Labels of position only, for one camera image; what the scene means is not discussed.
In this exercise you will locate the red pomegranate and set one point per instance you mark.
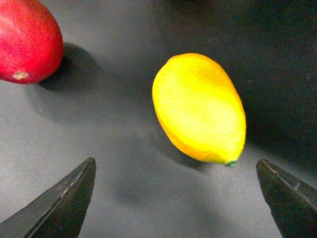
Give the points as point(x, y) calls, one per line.
point(31, 44)

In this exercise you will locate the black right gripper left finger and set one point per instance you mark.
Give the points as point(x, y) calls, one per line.
point(59, 212)

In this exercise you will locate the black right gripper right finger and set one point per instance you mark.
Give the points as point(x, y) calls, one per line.
point(292, 202)

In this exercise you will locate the yellow lemon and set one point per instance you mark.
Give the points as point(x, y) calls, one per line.
point(199, 109)

